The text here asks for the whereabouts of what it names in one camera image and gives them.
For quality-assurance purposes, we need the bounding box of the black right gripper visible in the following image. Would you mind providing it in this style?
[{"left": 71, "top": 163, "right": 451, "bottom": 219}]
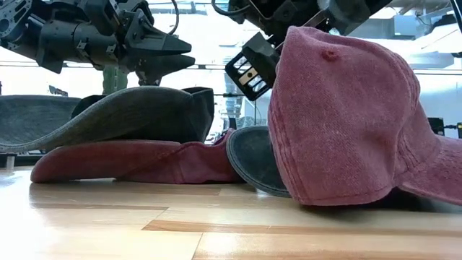
[{"left": 227, "top": 0, "right": 328, "bottom": 48}]

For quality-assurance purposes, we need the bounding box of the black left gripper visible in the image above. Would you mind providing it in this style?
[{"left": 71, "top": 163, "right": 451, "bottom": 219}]
[{"left": 35, "top": 0, "right": 196, "bottom": 87}]

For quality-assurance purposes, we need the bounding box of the maroon baseball cap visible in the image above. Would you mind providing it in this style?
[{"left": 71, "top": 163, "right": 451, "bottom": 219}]
[
  {"left": 30, "top": 128, "right": 245, "bottom": 185},
  {"left": 267, "top": 25, "right": 462, "bottom": 207}
]

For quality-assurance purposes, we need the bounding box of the green cactus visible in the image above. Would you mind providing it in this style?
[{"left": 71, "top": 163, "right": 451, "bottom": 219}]
[{"left": 102, "top": 66, "right": 129, "bottom": 95}]

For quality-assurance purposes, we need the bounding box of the black monitor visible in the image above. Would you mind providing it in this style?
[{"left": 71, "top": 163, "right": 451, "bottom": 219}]
[{"left": 427, "top": 117, "right": 445, "bottom": 137}]

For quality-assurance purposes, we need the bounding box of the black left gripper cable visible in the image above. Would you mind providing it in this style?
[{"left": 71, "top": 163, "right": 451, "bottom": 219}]
[{"left": 168, "top": 0, "right": 180, "bottom": 36}]

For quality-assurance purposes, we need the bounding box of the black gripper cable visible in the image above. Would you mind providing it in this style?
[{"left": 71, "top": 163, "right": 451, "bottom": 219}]
[
  {"left": 211, "top": 0, "right": 239, "bottom": 18},
  {"left": 168, "top": 0, "right": 180, "bottom": 36}
]

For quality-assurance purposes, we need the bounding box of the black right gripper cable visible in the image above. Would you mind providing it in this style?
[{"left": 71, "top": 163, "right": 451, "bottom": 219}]
[{"left": 211, "top": 0, "right": 239, "bottom": 18}]

